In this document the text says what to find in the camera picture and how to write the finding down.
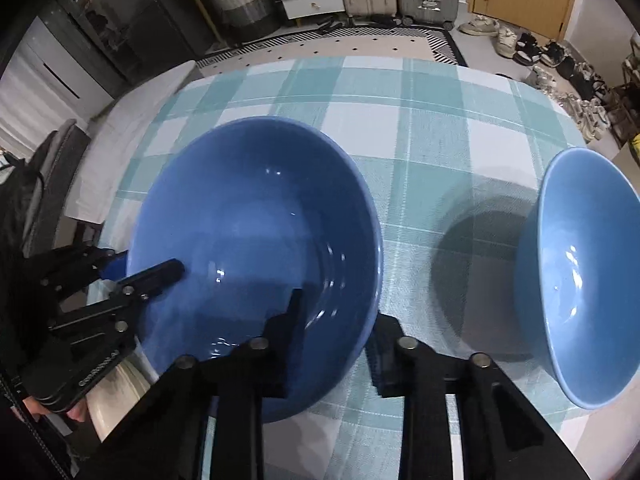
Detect white ribbed cabinet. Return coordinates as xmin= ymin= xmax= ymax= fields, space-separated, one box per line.
xmin=0 ymin=15 xmax=116 ymax=146

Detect grey sofa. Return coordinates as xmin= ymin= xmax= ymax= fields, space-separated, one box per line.
xmin=20 ymin=119 xmax=93 ymax=256

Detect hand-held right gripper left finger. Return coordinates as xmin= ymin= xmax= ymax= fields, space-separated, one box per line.
xmin=75 ymin=287 xmax=306 ymax=480

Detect black white patterned rug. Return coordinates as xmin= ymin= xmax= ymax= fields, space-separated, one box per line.
xmin=195 ymin=22 xmax=468 ymax=68

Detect dark glass cabinet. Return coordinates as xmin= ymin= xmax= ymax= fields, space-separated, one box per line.
xmin=50 ymin=0 xmax=201 ymax=86

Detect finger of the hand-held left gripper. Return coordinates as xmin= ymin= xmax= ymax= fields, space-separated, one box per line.
xmin=37 ymin=245 xmax=128 ymax=301
xmin=107 ymin=259 xmax=186 ymax=311

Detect teal checkered tablecloth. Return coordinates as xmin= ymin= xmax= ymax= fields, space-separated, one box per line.
xmin=87 ymin=55 xmax=606 ymax=480

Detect dark blue bowl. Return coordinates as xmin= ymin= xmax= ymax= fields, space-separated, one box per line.
xmin=125 ymin=116 xmax=385 ymax=423

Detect light blue bowl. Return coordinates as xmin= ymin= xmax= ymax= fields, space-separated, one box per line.
xmin=512 ymin=147 xmax=633 ymax=409

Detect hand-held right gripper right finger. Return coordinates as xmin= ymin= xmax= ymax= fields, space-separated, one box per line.
xmin=365 ymin=314 xmax=593 ymax=480

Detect woven laundry basket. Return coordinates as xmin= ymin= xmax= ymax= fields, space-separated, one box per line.
xmin=207 ymin=0 xmax=281 ymax=36

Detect person's left hand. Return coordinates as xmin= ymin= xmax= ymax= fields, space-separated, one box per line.
xmin=20 ymin=394 xmax=92 ymax=423

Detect group of assorted shoes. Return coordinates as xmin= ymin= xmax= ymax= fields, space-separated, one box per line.
xmin=460 ymin=15 xmax=616 ymax=141

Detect black slipper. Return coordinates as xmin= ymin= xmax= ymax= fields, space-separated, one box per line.
xmin=315 ymin=16 xmax=353 ymax=33

